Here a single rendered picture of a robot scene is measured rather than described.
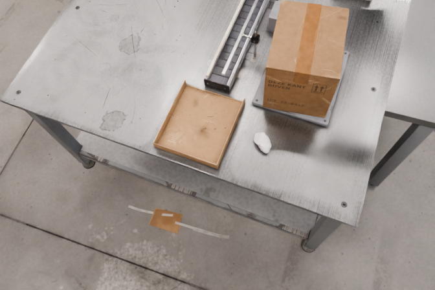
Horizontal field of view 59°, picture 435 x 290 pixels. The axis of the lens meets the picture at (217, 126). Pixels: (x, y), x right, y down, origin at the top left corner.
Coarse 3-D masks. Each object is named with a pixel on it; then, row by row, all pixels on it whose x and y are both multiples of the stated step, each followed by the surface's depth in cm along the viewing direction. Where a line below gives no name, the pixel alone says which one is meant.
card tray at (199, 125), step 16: (176, 96) 153; (192, 96) 157; (208, 96) 156; (224, 96) 156; (176, 112) 154; (192, 112) 154; (208, 112) 153; (224, 112) 153; (240, 112) 151; (160, 128) 147; (176, 128) 151; (192, 128) 150; (208, 128) 150; (224, 128) 150; (160, 144) 144; (176, 144) 148; (192, 144) 147; (208, 144) 147; (224, 144) 146; (192, 160) 145; (208, 160) 144
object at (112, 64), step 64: (128, 0) 183; (192, 0) 180; (320, 0) 176; (384, 0) 173; (64, 64) 169; (128, 64) 166; (192, 64) 164; (256, 64) 162; (384, 64) 158; (128, 128) 153; (256, 128) 149; (320, 128) 147; (256, 192) 139; (320, 192) 136
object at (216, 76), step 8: (248, 0) 172; (248, 8) 170; (256, 8) 169; (240, 16) 168; (256, 16) 170; (240, 24) 166; (248, 24) 166; (232, 32) 164; (248, 32) 164; (232, 40) 162; (224, 48) 161; (232, 48) 161; (240, 48) 161; (224, 56) 159; (216, 64) 157; (224, 64) 157; (232, 64) 157; (216, 72) 156; (208, 80) 154; (216, 80) 154; (224, 80) 154
